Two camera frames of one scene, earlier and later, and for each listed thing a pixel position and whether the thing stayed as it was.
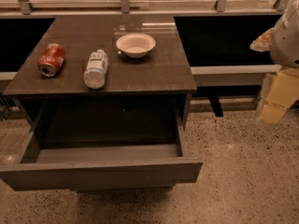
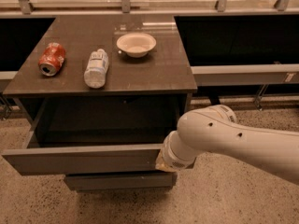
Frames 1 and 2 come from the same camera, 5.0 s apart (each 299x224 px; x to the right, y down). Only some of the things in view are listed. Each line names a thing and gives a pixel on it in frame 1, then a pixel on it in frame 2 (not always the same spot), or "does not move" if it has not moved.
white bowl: [135, 45] does not move
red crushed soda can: [51, 59] does not move
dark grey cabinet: [106, 100] does not move
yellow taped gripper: [286, 42] → [173, 159]
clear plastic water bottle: [95, 72] does not move
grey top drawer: [102, 166] → [97, 136]
